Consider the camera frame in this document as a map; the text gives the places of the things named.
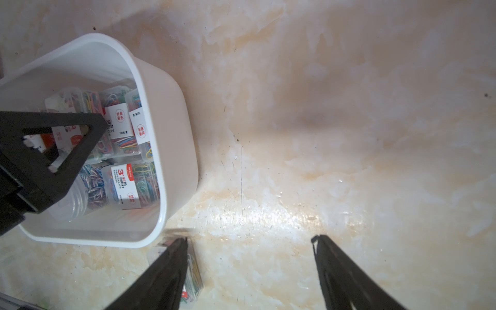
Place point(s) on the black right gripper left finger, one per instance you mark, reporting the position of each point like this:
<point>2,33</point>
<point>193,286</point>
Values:
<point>161,285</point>

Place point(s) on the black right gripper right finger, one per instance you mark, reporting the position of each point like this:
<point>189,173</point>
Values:
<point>343,283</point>

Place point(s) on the round clear clip tub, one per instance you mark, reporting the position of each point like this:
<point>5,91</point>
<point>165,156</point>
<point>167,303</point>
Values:
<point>87,194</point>

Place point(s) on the white plastic storage box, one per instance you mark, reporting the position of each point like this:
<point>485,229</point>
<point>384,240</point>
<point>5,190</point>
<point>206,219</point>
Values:
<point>96,62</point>

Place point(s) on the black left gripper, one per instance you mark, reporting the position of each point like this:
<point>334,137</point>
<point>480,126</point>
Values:
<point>27,183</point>

